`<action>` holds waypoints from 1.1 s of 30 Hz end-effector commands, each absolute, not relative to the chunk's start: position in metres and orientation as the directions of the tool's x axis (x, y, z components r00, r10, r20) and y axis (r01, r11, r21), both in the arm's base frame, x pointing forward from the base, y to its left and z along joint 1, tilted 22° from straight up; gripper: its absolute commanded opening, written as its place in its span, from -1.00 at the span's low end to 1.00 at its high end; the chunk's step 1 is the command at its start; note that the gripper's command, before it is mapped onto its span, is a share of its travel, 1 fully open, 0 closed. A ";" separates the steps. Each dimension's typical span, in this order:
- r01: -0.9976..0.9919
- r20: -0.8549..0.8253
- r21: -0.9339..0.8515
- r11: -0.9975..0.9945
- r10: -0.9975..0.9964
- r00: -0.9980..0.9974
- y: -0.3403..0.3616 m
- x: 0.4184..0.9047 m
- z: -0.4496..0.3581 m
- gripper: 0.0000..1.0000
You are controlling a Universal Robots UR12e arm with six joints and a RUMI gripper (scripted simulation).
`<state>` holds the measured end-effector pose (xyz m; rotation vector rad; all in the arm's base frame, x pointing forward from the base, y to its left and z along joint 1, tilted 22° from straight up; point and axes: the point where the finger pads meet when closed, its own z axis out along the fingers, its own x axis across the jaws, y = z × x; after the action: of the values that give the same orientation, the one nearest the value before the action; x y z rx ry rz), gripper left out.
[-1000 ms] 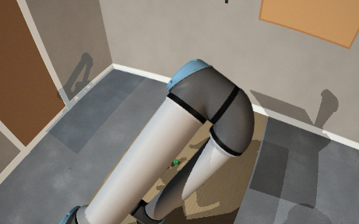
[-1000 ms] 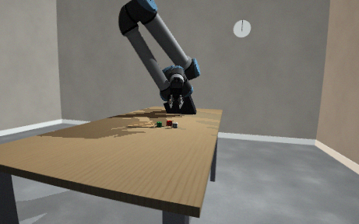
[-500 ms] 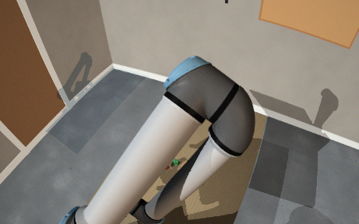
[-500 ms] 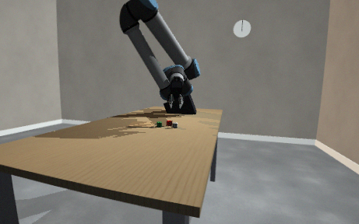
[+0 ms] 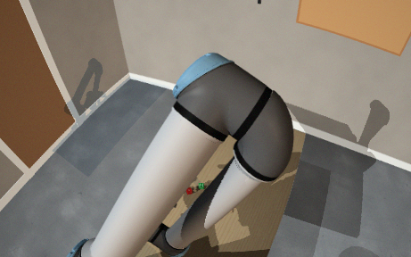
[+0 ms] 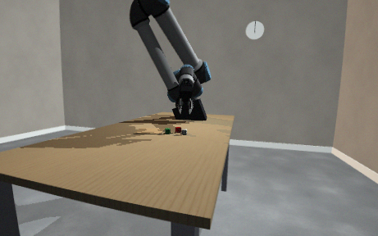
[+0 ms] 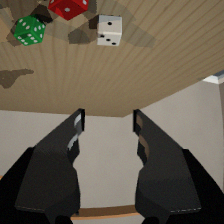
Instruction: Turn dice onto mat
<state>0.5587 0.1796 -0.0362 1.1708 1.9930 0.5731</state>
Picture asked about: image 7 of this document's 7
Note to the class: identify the green die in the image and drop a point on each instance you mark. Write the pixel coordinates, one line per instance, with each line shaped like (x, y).
(30, 30)

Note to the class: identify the tan flat mat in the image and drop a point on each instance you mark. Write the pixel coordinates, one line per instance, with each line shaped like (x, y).
(6, 33)

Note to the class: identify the red die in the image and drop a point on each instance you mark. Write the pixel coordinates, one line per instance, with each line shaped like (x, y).
(68, 9)

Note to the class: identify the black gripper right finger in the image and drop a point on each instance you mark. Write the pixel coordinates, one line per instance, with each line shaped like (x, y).
(173, 185)

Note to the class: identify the white die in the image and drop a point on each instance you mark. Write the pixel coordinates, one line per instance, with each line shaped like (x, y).
(109, 30)

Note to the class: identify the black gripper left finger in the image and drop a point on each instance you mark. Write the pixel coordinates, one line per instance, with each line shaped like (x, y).
(42, 184)

